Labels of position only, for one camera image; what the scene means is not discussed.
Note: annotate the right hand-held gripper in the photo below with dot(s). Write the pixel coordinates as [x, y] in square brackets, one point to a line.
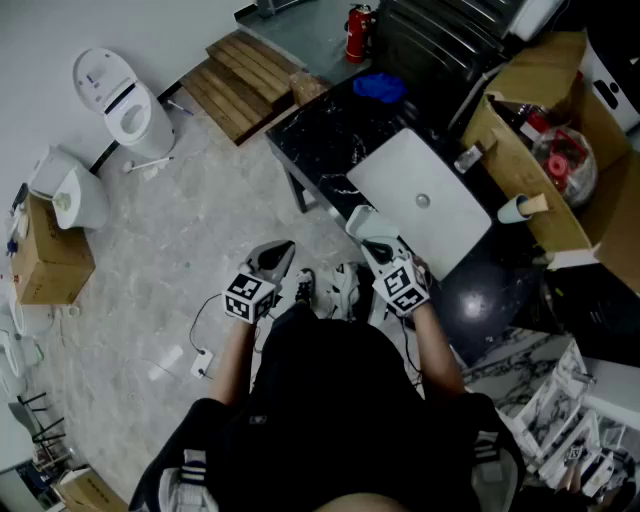
[402, 287]

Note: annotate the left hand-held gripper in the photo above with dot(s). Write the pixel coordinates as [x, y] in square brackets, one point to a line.
[248, 297]

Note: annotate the small white rectangular tray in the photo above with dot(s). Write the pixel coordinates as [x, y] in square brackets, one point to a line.
[372, 225]

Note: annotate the person's right forearm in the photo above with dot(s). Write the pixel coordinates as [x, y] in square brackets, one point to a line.
[436, 350]

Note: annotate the person's left forearm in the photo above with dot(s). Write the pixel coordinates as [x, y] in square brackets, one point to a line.
[235, 360]

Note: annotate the person's right hand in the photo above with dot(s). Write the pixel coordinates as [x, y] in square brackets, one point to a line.
[421, 267]

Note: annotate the person's left sneaker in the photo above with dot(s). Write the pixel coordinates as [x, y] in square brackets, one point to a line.
[305, 286]

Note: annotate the person's sneaker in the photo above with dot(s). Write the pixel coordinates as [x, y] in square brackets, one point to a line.
[346, 290]
[305, 286]

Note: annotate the person's right sneaker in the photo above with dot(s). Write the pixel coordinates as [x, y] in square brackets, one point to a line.
[346, 290]

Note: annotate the white rectangular sink basin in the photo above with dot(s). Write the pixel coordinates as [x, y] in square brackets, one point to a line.
[420, 200]

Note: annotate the chrome faucet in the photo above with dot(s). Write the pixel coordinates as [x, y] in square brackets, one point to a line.
[468, 159]

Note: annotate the white power strip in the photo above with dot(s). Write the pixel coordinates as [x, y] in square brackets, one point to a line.
[202, 363]

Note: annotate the black marble vanity counter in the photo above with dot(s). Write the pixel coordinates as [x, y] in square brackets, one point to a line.
[320, 135]

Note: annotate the white paper cup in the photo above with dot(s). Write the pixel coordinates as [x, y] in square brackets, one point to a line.
[510, 212]

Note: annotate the white toilet brush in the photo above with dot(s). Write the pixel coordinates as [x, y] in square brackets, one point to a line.
[150, 164]

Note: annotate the tan wooden piece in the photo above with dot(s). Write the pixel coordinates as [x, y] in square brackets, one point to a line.
[536, 203]

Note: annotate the person's black shirt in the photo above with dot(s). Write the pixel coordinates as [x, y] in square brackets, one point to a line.
[340, 410]

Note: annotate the blue cloth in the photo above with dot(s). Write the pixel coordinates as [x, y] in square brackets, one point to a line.
[380, 87]

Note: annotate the large open cardboard box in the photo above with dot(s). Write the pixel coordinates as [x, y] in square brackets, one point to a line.
[525, 165]

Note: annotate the rough wooden block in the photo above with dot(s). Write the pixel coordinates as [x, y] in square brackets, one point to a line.
[309, 87]

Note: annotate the wooden slat pallet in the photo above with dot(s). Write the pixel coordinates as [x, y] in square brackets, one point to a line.
[240, 85]

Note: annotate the grey metal pipe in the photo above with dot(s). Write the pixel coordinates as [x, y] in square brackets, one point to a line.
[475, 95]

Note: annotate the red plastic item in bag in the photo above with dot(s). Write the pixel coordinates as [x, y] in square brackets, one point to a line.
[567, 165]

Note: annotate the white toilet with open lid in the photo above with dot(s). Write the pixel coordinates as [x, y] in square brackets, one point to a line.
[130, 115]

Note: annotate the white toilet with closed lid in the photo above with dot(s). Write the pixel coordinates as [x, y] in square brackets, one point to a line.
[80, 195]

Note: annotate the black ribbed metal cabinet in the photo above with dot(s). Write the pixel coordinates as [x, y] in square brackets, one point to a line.
[435, 45]

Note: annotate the red fire extinguisher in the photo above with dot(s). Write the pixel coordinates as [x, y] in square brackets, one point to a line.
[356, 32]

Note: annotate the closed brown cardboard box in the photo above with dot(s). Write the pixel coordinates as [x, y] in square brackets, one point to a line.
[52, 260]

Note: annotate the marble sample rack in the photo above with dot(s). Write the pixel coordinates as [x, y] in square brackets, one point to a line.
[560, 415]

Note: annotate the grey metal rack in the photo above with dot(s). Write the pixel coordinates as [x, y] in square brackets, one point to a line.
[272, 6]

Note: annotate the white plastic appliance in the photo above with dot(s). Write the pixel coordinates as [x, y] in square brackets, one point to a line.
[612, 90]

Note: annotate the black metal stand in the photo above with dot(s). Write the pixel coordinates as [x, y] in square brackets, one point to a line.
[45, 425]

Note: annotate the small printed cardboard box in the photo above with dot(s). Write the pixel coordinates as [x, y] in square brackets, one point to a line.
[90, 492]

